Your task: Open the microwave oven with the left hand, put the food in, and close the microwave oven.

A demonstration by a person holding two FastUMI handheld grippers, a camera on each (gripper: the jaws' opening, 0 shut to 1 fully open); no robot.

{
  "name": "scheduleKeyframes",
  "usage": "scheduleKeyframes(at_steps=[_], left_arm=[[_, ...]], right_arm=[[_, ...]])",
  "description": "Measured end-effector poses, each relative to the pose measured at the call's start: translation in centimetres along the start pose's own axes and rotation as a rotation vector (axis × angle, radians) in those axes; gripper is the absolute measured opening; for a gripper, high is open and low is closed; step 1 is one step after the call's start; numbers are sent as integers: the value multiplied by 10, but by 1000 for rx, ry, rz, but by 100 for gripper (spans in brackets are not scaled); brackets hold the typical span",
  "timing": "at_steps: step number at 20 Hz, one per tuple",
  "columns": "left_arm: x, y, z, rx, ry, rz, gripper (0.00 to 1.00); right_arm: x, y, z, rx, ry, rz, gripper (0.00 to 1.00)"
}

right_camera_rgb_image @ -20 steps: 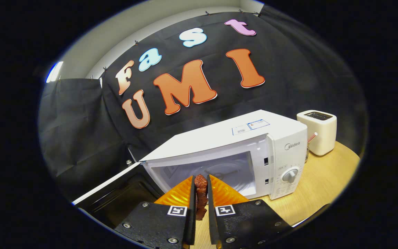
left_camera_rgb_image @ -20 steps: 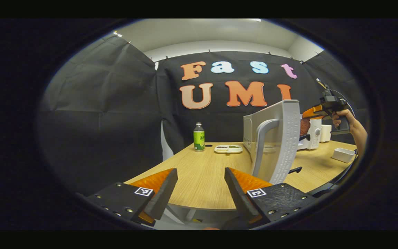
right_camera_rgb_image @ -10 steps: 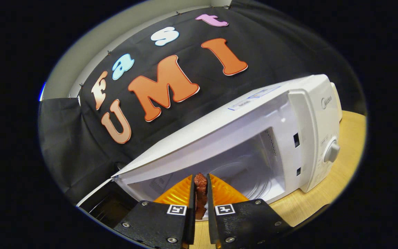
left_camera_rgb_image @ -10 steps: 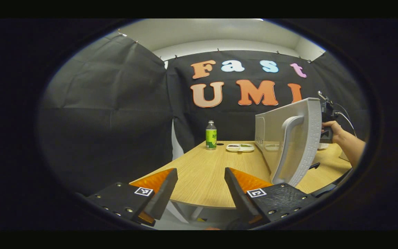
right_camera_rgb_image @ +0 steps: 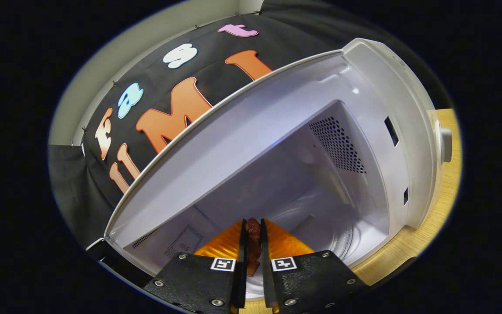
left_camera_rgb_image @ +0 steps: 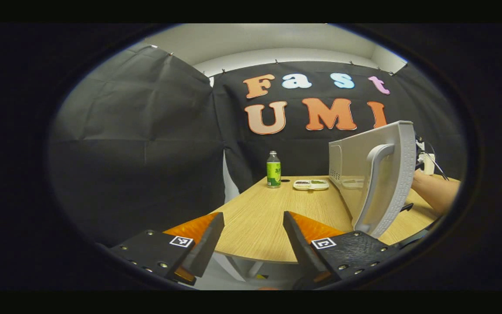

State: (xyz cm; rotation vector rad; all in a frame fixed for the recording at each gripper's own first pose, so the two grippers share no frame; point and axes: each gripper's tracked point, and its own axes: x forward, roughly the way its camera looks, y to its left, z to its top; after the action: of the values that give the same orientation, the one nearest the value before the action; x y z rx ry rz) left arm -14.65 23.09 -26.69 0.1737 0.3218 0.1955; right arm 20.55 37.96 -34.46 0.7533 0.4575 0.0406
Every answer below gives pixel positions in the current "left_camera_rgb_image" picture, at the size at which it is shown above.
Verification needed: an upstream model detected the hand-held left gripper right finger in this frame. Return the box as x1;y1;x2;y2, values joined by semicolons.
283;211;402;290

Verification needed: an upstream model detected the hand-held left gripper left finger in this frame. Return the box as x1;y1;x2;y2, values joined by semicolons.
109;212;225;286

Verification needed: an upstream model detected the white microwave oven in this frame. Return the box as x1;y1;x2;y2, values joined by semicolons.
329;120;417;239

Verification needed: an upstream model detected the white compartment tray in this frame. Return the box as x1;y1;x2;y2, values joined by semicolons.
293;179;330;191

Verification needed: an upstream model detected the green label glass bottle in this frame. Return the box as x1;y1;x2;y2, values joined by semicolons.
266;151;282;188

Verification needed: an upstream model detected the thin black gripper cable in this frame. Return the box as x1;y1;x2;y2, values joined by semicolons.
425;150;450;181

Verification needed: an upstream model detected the white table frame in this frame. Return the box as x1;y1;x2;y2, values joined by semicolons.
211;252;265;282

